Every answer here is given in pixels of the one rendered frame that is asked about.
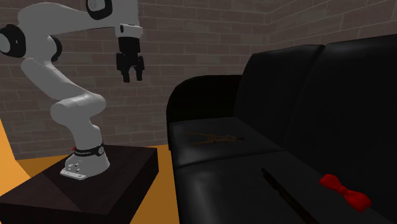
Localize long black stick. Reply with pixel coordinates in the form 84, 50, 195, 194
261, 167, 319, 224

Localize red bow tie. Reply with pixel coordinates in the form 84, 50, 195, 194
319, 174, 372, 213

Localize dark robot stand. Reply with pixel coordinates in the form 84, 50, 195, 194
0, 144, 160, 224

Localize brown wooden tongs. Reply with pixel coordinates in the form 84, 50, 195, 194
186, 131, 246, 146

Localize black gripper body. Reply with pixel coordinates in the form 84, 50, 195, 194
116, 36, 145, 71

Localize black leather sofa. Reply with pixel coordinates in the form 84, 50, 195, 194
165, 33, 397, 224

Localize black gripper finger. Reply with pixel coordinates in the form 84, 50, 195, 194
120, 64, 131, 83
131, 64, 144, 81

